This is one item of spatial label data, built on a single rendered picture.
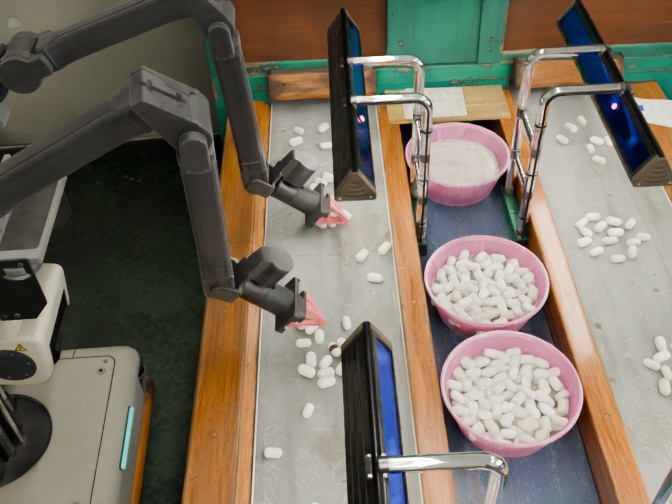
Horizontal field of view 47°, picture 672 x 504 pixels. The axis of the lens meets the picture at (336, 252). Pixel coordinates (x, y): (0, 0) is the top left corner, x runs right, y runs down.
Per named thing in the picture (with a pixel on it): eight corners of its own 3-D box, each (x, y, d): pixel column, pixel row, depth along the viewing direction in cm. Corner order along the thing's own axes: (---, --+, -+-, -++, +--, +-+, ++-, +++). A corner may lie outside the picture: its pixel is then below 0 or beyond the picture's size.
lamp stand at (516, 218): (514, 252, 185) (542, 94, 154) (499, 197, 199) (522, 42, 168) (593, 248, 185) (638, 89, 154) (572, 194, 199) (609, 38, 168)
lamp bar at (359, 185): (334, 203, 145) (332, 173, 140) (327, 35, 189) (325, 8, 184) (376, 201, 145) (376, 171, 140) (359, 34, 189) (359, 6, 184)
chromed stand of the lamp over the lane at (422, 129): (348, 260, 185) (342, 103, 154) (344, 205, 199) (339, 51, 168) (427, 256, 185) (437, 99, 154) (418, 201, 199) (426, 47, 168)
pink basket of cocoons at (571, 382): (447, 476, 144) (450, 449, 138) (430, 361, 163) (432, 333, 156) (589, 469, 144) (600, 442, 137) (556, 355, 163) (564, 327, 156)
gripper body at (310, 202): (327, 184, 182) (301, 170, 178) (327, 213, 174) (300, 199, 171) (311, 201, 185) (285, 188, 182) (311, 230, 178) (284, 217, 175)
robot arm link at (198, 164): (167, 89, 113) (170, 141, 106) (206, 85, 113) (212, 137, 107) (202, 264, 147) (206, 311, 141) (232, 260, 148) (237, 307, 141)
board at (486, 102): (388, 124, 209) (388, 121, 208) (384, 93, 219) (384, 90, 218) (510, 118, 208) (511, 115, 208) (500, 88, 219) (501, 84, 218)
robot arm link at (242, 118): (203, -1, 147) (200, 28, 139) (233, -5, 147) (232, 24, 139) (245, 171, 178) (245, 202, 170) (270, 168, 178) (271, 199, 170)
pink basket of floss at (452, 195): (461, 229, 191) (465, 201, 185) (383, 182, 205) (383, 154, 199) (526, 179, 204) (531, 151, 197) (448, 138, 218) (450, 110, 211)
